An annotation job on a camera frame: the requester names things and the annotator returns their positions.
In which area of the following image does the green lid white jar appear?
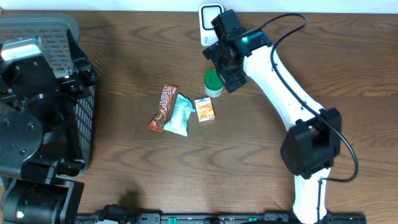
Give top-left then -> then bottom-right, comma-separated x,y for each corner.
204,69 -> 224,98

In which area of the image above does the orange Kleenex tissue pack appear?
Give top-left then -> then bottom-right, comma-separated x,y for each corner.
195,97 -> 215,122

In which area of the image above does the teal white wipes packet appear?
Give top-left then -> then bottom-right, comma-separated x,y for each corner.
164,94 -> 196,137

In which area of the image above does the red white snack packet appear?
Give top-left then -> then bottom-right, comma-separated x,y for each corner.
148,83 -> 178,133

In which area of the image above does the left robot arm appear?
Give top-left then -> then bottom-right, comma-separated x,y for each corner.
1,30 -> 99,223

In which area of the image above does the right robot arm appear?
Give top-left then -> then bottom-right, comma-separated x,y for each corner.
203,10 -> 341,223

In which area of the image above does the white barcode scanner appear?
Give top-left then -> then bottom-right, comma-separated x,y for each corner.
198,4 -> 224,47

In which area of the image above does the grey plastic mesh basket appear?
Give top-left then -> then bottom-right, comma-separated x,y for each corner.
1,14 -> 94,178

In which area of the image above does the black right camera cable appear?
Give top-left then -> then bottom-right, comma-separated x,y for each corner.
256,12 -> 359,224

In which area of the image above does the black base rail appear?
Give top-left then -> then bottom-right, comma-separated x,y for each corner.
76,203 -> 368,224

